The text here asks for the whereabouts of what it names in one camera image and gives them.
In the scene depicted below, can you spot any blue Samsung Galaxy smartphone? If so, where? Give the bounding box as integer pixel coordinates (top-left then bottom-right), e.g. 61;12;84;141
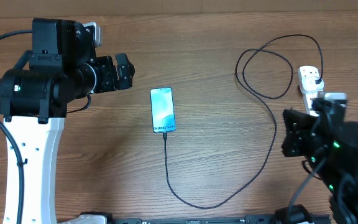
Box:
150;87;176;133

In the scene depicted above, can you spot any black USB charging cable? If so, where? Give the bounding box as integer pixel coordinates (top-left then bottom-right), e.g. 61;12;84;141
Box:
162;34;324;210

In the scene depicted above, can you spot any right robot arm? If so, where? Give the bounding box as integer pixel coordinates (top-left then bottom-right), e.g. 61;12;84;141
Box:
282;109;358;223

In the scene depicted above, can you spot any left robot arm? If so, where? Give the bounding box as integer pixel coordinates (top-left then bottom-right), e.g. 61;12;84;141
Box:
0;18;135;223

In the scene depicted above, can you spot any white USB charger plug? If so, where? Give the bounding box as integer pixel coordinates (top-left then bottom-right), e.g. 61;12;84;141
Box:
300;77;324;94

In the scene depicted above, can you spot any white power strip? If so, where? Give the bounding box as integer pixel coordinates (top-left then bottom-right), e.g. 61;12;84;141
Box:
298;65;324;116

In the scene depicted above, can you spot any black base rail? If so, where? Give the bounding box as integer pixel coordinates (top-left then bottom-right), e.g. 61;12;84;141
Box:
79;211;332;224

